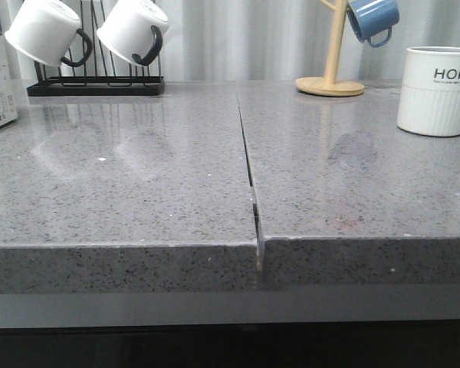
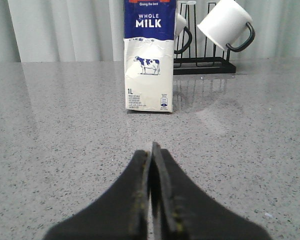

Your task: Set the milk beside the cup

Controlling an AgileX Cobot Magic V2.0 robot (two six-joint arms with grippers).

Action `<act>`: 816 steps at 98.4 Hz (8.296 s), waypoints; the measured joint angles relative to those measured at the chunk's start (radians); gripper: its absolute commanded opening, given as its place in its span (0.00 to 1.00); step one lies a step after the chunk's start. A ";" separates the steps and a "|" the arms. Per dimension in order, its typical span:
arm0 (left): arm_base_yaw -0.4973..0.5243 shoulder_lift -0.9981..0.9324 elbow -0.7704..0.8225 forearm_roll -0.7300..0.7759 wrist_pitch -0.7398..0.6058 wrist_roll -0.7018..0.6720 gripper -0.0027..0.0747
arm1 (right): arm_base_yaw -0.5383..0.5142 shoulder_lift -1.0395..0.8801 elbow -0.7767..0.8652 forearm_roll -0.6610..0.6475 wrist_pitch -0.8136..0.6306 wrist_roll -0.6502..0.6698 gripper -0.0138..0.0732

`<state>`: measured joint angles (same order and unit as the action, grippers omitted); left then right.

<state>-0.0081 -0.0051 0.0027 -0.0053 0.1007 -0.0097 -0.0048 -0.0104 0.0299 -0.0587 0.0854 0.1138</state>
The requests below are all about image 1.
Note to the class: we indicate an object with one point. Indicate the white HOME mug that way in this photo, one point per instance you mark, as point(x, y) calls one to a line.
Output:
point(429, 103)

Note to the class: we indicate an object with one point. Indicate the black wire mug rack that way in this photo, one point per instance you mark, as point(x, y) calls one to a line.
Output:
point(104, 73)

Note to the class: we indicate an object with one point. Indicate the white enamel mug left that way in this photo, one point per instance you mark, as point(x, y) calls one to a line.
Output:
point(45, 30)

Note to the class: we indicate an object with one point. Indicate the white enamel mug right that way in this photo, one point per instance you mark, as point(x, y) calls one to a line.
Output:
point(134, 31)

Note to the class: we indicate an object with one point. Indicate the white enamel mug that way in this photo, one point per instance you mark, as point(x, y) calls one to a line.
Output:
point(134, 31)
point(45, 30)

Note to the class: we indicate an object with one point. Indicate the wooden mug tree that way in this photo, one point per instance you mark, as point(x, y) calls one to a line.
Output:
point(329, 85)

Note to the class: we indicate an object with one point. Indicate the blue mug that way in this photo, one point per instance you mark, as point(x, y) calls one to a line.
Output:
point(373, 20)

